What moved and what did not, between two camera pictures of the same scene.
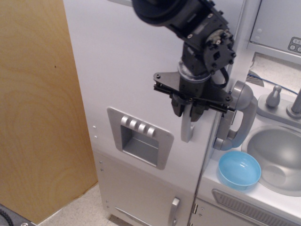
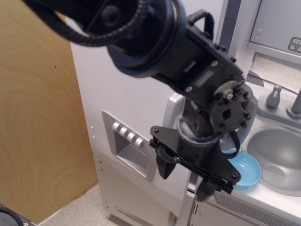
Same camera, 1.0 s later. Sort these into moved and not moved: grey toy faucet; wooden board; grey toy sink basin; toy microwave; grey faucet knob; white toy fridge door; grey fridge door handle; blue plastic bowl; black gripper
Moved: grey fridge door handle; black gripper; white toy fridge door
Not moved: wooden board; toy microwave; grey toy faucet; grey toy sink basin; blue plastic bowl; grey faucet knob
